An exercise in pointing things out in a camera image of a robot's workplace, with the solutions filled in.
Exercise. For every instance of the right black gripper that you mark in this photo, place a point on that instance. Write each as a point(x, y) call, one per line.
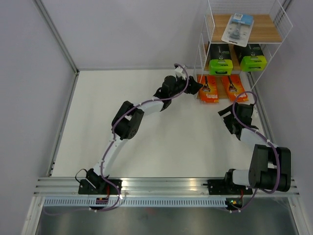
point(226, 119)

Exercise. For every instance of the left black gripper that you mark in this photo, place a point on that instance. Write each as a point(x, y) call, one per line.
point(193, 87)

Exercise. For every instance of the orange razor box front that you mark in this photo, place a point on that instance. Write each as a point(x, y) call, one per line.
point(209, 92)

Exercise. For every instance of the orange razor box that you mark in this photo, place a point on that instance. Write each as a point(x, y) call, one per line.
point(233, 86)
point(209, 92)

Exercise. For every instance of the green black razor box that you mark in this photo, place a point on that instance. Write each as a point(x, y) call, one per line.
point(251, 57)
point(220, 62)

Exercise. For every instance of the white wire wooden shelf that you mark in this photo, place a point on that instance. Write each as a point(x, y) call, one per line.
point(271, 27)

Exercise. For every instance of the blue clear razor blister pack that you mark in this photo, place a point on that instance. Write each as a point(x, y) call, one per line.
point(238, 29)

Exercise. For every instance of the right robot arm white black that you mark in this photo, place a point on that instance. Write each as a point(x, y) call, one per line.
point(270, 166)

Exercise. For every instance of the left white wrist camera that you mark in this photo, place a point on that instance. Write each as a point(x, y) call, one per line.
point(181, 72)

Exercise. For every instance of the aluminium rail frame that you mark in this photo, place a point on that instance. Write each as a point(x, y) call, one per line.
point(135, 187)

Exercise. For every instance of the aluminium corner post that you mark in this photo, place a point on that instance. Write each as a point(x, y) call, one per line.
point(55, 33)

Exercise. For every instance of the white slotted cable duct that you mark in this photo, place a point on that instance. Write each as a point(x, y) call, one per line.
point(217, 202)

